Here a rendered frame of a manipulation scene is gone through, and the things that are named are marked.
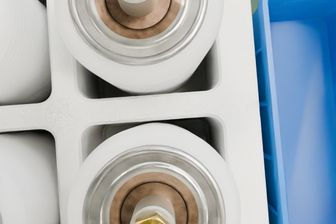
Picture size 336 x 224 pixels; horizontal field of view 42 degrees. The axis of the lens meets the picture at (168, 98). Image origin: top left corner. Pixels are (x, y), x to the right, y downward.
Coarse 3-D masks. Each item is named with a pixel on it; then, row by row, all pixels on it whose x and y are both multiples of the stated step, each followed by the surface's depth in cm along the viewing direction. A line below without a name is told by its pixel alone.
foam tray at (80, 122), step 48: (48, 0) 31; (240, 0) 31; (240, 48) 31; (96, 96) 39; (144, 96) 31; (192, 96) 31; (240, 96) 31; (96, 144) 38; (240, 144) 31; (240, 192) 30
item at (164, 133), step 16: (144, 128) 24; (160, 128) 24; (176, 128) 24; (112, 144) 24; (128, 144) 24; (144, 144) 24; (160, 144) 24; (176, 144) 24; (192, 144) 24; (208, 144) 24; (96, 160) 24; (208, 160) 24; (80, 176) 24; (224, 176) 24; (80, 192) 24; (224, 192) 24; (80, 208) 23; (240, 208) 24
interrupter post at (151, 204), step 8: (144, 200) 22; (152, 200) 22; (160, 200) 22; (136, 208) 22; (144, 208) 20; (152, 208) 20; (160, 208) 20; (168, 208) 21; (136, 216) 20; (168, 216) 20
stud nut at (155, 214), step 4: (156, 212) 20; (144, 216) 20; (148, 216) 19; (152, 216) 19; (156, 216) 19; (160, 216) 20; (136, 220) 19; (140, 220) 19; (144, 220) 19; (148, 220) 19; (152, 220) 19; (156, 220) 19; (160, 220) 19; (164, 220) 20
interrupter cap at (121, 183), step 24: (120, 168) 23; (144, 168) 23; (168, 168) 23; (192, 168) 23; (96, 192) 23; (120, 192) 23; (144, 192) 23; (168, 192) 23; (192, 192) 23; (216, 192) 23; (96, 216) 23; (120, 216) 23; (192, 216) 23; (216, 216) 23
